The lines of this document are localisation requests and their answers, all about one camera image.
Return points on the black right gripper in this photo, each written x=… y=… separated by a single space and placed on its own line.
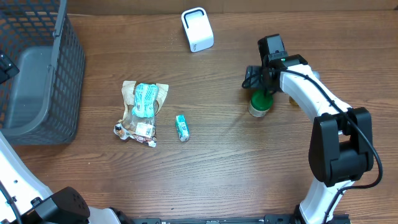
x=255 y=81

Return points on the green lid jar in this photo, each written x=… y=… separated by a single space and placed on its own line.
x=260 y=103

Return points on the yellow liquid bottle silver cap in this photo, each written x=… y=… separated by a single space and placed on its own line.
x=292 y=101

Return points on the small teal white box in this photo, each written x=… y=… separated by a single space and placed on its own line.
x=182 y=128

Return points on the teal wet wipes pack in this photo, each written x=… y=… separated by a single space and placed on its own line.
x=144 y=100

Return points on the brown snack bag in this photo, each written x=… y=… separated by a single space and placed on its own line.
x=142 y=130

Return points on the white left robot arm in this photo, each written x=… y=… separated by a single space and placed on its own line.
x=25 y=199

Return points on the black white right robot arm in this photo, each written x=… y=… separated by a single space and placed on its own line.
x=341 y=146

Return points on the white barcode scanner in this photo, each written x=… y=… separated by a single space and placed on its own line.
x=197 y=28

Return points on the grey plastic shopping basket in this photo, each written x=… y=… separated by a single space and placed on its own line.
x=41 y=104

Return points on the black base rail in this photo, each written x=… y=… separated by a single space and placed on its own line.
x=217 y=220

